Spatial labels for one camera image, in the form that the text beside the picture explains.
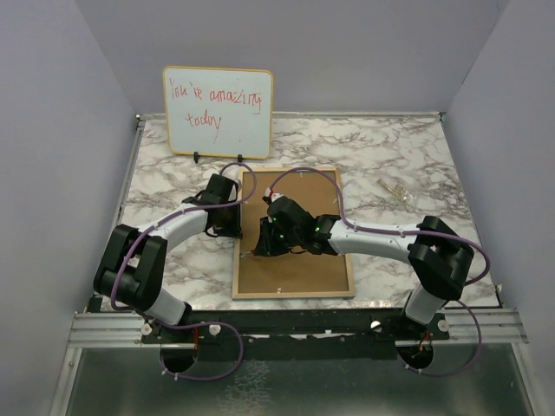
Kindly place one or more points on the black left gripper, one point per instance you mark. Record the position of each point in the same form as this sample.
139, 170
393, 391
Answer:
235, 229

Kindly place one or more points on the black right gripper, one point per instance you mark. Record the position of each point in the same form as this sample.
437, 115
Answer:
265, 246

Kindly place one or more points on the blue picture frame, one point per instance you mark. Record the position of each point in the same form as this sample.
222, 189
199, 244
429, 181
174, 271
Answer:
329, 268

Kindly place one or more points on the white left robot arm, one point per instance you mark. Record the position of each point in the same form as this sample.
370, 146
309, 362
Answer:
132, 266

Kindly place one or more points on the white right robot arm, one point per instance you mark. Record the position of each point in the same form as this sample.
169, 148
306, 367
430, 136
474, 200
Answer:
440, 258

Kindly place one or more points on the black whiteboard stand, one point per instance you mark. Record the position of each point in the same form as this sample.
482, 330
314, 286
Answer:
237, 158

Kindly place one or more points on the white dry-erase board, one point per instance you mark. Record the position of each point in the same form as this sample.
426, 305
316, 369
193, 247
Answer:
218, 112

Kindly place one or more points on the clear bag of hardware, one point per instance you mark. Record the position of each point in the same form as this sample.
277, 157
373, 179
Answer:
399, 193

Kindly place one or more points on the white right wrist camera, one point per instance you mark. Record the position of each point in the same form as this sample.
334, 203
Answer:
270, 196

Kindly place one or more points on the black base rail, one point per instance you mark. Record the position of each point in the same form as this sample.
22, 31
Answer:
273, 335

